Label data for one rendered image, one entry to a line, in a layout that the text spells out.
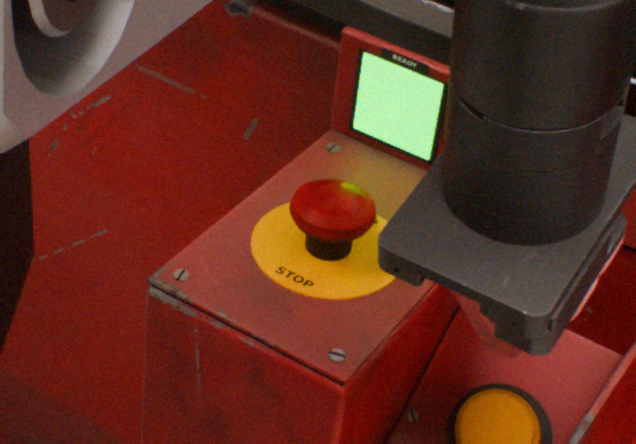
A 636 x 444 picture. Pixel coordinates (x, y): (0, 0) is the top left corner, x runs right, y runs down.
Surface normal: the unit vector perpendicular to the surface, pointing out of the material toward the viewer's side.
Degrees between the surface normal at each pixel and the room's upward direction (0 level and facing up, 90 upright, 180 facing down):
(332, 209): 3
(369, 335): 0
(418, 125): 90
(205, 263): 0
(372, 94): 90
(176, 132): 90
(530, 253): 13
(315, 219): 33
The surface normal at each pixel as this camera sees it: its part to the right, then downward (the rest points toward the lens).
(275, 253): 0.10, -0.79
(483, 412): -0.22, -0.38
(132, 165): -0.56, 0.46
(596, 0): -0.03, -0.66
